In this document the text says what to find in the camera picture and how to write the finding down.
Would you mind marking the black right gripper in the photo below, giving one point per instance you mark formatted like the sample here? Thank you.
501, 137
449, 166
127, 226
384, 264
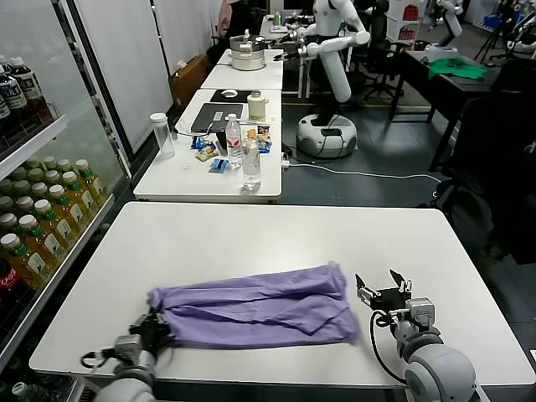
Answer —
391, 299

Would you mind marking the glass door drinks cabinet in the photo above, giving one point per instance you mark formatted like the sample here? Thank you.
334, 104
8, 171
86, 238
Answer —
37, 136

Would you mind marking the black office chair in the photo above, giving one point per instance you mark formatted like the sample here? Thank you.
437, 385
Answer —
379, 25

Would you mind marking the clear bottle pale cap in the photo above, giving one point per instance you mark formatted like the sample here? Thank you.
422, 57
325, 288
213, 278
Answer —
251, 168

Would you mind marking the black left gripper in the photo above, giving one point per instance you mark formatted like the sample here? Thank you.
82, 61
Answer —
153, 335

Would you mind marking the orange snack piece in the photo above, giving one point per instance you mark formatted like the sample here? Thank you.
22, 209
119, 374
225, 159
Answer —
250, 133

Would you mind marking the cola bottle red label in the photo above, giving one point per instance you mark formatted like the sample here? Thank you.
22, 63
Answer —
10, 278

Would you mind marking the person in black clothes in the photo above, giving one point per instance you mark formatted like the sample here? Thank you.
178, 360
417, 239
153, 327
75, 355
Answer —
515, 188

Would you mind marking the white shelf red boxes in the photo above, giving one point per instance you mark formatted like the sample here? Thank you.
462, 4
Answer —
409, 25

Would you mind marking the white wheeled background robot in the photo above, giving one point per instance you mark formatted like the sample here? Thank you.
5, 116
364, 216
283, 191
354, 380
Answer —
330, 138

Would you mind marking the dark grey laptop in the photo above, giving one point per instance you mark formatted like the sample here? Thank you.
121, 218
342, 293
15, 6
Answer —
208, 120

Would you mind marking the pink garment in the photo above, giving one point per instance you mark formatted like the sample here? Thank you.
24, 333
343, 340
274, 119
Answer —
226, 17

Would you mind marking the blue storage bin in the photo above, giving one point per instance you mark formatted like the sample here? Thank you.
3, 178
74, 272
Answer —
496, 21

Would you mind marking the white rectangular desk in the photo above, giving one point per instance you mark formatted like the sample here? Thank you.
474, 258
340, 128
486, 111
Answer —
250, 78
271, 32
175, 181

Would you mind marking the tall clear tumbler white lid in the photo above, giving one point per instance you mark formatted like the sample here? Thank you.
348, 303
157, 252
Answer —
162, 139

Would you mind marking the dark printed snack packet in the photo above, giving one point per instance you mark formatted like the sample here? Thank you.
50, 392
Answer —
264, 132

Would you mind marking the black work table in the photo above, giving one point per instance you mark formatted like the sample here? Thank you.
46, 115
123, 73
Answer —
458, 86

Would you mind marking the white computer mouse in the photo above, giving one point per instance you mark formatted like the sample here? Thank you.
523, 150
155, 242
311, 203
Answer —
228, 92

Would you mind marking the cream lidded canister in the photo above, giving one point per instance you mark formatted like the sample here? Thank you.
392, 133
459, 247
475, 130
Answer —
256, 107

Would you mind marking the steel steamer pot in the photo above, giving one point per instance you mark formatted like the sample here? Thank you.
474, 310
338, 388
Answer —
247, 57

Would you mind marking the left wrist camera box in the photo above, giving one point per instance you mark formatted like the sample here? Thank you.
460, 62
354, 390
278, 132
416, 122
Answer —
127, 345

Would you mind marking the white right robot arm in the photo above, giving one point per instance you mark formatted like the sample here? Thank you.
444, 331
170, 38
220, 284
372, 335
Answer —
439, 368

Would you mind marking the black mouse pad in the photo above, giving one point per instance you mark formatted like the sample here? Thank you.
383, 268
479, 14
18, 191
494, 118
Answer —
217, 97

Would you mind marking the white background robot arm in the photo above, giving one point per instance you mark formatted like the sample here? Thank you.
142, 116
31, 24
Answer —
334, 44
306, 30

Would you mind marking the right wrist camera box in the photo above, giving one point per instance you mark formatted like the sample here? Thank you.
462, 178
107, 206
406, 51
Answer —
421, 312

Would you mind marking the brown cardboard box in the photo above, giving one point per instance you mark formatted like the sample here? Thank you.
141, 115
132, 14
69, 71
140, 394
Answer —
187, 80

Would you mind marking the small white background robot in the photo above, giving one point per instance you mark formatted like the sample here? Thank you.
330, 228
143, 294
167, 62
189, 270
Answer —
452, 19

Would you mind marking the yellow tea bottle green label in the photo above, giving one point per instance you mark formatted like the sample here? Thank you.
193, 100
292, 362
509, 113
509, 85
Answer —
52, 176
39, 189
25, 264
19, 173
72, 211
49, 161
33, 163
24, 204
65, 164
83, 197
93, 182
8, 220
60, 228
43, 245

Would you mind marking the water bottle red label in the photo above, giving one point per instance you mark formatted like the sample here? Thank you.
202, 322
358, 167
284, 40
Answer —
234, 143

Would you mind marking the black desk stand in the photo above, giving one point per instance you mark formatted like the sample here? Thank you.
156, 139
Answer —
220, 141

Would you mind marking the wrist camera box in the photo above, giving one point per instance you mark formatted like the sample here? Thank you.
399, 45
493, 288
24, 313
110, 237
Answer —
127, 345
421, 312

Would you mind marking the dark tea bottle white label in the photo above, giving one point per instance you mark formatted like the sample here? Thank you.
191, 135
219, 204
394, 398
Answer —
10, 100
27, 90

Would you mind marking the clear bottle green cap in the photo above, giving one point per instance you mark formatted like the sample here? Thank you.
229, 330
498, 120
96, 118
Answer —
21, 389

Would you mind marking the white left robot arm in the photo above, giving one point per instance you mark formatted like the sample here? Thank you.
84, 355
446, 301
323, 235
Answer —
125, 385

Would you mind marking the purple t-shirt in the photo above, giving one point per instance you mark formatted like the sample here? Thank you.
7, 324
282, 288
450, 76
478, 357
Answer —
259, 305

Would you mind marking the green cloth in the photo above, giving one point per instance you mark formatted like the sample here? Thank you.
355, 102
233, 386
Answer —
455, 67

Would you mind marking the black side chair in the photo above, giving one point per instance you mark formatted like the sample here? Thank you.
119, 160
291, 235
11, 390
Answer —
217, 50

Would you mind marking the blue snack packet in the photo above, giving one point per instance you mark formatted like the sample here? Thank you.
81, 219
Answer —
198, 142
219, 165
265, 146

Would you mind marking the tan snack packet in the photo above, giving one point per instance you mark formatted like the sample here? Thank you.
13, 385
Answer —
205, 155

